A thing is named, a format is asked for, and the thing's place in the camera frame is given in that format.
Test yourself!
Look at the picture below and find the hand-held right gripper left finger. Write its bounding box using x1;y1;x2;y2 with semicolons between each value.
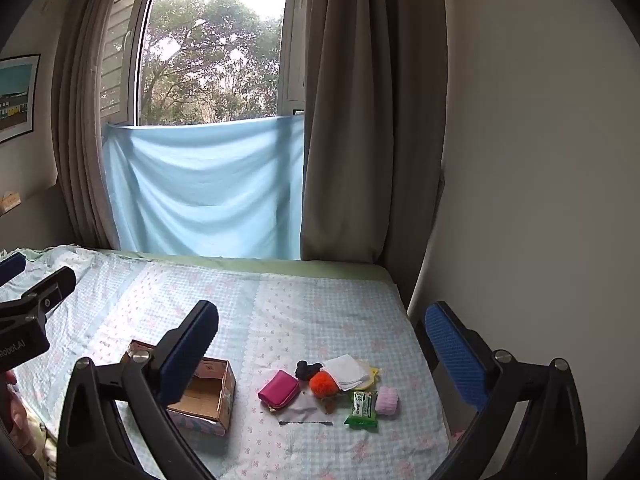
57;300;221;480

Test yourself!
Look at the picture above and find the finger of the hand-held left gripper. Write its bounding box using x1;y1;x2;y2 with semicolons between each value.
0;252;27;282
0;266;77;322

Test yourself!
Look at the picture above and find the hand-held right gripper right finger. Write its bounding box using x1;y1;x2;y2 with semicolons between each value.
425;301;589;480

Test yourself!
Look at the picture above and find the cardboard box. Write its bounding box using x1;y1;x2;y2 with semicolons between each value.
120;339;237;436

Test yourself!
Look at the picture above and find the pink fluffy cloth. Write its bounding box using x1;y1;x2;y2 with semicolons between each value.
375;386;400;416

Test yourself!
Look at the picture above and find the black sock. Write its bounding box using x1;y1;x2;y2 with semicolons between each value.
295;360;326;382

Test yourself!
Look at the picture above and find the person's left hand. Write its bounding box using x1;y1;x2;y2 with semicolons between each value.
0;371;38;456

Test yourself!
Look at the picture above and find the yellow item under cloth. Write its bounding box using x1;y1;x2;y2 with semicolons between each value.
350;366;384;392

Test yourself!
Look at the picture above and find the pink wallet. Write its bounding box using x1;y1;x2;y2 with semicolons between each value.
257;370;301;406

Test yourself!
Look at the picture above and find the green tissue packet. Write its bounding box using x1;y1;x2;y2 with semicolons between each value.
344;390;380;431

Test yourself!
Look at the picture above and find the white folded cloth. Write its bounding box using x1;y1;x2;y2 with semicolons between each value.
320;354;371;392

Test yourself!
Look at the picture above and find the checked floral bed sheet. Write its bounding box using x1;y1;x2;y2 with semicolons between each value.
0;245;453;480

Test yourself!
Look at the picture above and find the narrow brown curtain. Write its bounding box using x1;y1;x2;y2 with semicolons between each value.
50;0;162;251

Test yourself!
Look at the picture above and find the grey lens cloth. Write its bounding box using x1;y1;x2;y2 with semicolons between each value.
277;396;335;427

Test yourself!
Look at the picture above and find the orange pompom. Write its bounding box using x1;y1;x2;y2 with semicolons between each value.
309;371;342;400

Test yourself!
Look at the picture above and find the green mattress cover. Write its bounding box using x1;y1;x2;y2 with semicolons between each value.
75;247;401;287

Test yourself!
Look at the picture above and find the light blue hanging cloth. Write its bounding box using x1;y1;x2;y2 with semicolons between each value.
102;114;306;261

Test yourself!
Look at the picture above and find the wide brown curtain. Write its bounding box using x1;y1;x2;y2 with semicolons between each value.
299;0;449;313

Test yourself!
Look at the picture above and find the framed wall poster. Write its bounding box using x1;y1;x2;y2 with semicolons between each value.
0;53;42;144

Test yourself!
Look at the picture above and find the window with white frame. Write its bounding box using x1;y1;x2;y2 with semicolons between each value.
97;0;308;128

